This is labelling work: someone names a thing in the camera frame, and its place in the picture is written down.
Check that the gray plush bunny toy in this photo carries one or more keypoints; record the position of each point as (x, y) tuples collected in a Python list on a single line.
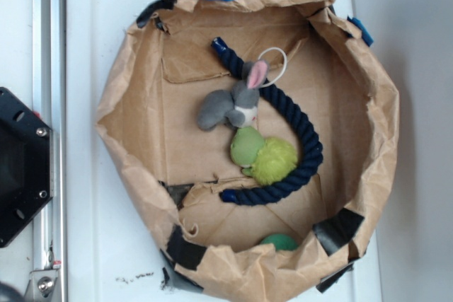
[(238, 107)]

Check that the brown paper lined box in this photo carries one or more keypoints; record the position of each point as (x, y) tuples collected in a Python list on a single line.
[(325, 93)]

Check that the green plush turtle toy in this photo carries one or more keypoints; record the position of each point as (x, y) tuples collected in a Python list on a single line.
[(267, 160)]

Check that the green ball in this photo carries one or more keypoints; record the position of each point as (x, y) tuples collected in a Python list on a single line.
[(281, 242)]

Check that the white plastic tray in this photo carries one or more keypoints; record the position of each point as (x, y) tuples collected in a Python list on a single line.
[(111, 256)]

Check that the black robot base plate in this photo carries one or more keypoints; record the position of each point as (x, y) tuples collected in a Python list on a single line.
[(25, 166)]

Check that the aluminum extrusion rail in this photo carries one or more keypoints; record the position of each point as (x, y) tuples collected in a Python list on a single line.
[(49, 275)]

